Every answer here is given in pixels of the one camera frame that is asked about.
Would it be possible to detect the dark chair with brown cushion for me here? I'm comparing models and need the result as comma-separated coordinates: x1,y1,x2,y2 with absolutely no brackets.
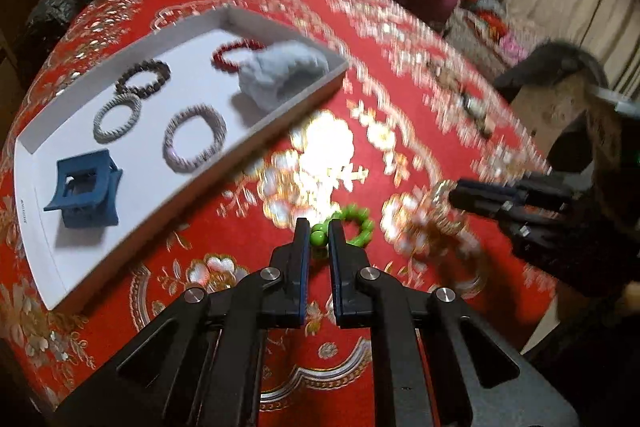
492,39,611,168

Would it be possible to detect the white shallow box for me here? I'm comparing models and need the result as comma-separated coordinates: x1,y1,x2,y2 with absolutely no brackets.
14,4,349,312

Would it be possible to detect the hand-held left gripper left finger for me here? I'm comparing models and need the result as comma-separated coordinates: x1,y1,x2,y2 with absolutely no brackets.
52,217,311,427

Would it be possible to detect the grey scrunchie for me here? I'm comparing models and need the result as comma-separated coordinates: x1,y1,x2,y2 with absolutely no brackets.
237,41,331,112

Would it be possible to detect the green bead bracelet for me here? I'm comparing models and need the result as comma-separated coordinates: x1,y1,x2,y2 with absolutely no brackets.
310,204,376,260

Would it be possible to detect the large silver twisted bracelet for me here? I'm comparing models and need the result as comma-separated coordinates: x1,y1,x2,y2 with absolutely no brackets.
163,104,228,172

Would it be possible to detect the dark brown bead bracelet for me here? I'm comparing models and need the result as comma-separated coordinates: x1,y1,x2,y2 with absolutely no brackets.
115,58,172,98

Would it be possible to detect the small grey twisted bracelet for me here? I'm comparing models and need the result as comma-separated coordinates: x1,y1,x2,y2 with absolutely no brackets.
93,94,142,142

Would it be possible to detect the red patterned tablecloth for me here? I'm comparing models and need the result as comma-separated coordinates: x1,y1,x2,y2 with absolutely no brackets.
0,0,561,427

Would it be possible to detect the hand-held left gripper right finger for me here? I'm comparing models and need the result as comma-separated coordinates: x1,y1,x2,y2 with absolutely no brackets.
327,219,581,427

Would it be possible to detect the gold pearl bracelet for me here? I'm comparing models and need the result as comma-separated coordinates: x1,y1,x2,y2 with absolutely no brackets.
385,179,493,293

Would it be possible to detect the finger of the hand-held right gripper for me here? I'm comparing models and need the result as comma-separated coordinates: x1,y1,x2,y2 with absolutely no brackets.
457,177,576,208
447,189,571,228

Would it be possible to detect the dark jewelry piece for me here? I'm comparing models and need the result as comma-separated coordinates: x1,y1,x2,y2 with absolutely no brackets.
427,58,462,88
457,92,496,140

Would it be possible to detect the black wrapped bundle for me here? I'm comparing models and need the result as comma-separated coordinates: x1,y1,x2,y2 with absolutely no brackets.
25,0,116,38

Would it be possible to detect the red bead bracelet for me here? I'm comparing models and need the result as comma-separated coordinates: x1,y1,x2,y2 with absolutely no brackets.
210,38,268,75

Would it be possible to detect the blue hair claw clip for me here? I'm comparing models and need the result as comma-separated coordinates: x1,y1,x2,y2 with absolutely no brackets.
42,149,125,228

